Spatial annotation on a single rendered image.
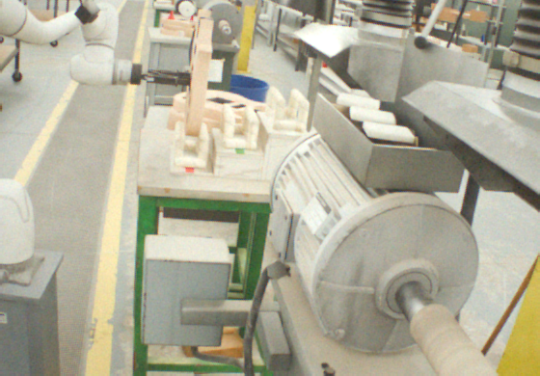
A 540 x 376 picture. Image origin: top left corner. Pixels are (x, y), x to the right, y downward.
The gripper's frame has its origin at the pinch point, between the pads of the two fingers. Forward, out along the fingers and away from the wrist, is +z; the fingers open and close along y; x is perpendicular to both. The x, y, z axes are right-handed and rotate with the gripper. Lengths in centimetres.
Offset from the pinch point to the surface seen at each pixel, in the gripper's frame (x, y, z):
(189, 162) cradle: -25.9, 11.1, 2.7
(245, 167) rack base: -24.9, 13.6, 21.3
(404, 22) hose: 35, 92, 35
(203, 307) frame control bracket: -19, 108, 2
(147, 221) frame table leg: -42, 25, -10
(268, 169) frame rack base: -24.8, 13.6, 29.1
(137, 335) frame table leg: -88, 25, -11
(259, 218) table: -60, -23, 36
